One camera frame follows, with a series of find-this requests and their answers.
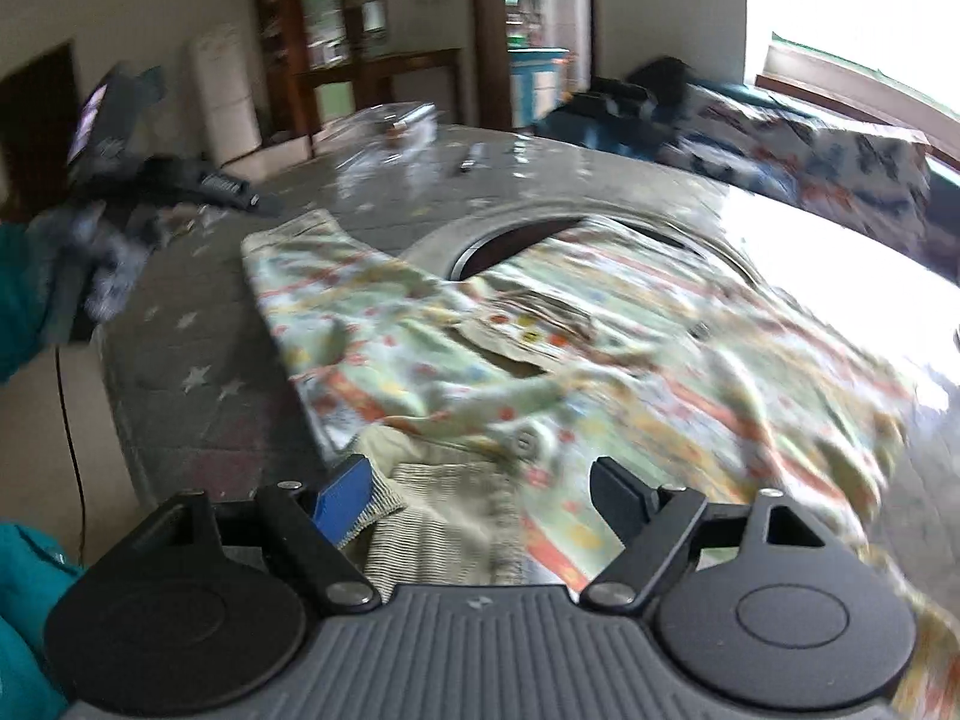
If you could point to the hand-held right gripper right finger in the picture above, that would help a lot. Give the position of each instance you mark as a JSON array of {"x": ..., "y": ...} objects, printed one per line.
[{"x": 619, "y": 496}]

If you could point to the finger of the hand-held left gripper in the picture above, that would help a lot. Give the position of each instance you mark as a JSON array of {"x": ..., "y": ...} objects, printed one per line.
[{"x": 217, "y": 186}]

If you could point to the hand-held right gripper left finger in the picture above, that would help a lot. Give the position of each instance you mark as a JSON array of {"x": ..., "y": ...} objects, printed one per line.
[{"x": 343, "y": 499}]

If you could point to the patterned green child's shirt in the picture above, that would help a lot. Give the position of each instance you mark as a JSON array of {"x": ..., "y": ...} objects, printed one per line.
[{"x": 600, "y": 360}]

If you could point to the person's left forearm teal sleeve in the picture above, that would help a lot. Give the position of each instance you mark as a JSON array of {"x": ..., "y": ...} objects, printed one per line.
[{"x": 26, "y": 292}]

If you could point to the dark clothes pile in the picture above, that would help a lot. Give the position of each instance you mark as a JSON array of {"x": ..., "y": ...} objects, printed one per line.
[{"x": 622, "y": 112}]

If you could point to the person's left hand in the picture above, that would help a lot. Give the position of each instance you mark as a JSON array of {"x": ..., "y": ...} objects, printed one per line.
[{"x": 97, "y": 255}]

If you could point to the dark wooden door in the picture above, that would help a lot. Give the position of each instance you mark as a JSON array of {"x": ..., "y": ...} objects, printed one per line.
[{"x": 37, "y": 112}]

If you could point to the white refrigerator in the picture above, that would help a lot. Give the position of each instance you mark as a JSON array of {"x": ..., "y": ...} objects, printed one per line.
[{"x": 223, "y": 90}]

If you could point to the clear plastic bag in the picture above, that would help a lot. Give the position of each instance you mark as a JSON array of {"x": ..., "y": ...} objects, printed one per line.
[{"x": 386, "y": 131}]

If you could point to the wooden glass-door cabinet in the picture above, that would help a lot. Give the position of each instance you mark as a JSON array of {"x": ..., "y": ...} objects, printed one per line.
[{"x": 337, "y": 37}]

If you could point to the black marker pen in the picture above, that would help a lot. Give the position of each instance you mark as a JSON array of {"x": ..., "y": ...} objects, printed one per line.
[{"x": 469, "y": 157}]

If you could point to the person's teal clothing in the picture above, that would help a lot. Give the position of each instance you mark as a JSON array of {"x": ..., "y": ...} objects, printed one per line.
[{"x": 30, "y": 630}]

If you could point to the butterfly-print sofa cover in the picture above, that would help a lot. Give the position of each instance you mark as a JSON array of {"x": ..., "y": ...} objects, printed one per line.
[{"x": 810, "y": 150}]

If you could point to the bright window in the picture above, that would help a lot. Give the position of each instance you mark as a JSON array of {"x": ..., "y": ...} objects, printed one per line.
[{"x": 862, "y": 7}]

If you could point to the wooden door frame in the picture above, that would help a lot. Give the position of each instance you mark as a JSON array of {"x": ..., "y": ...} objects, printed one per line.
[{"x": 491, "y": 30}]

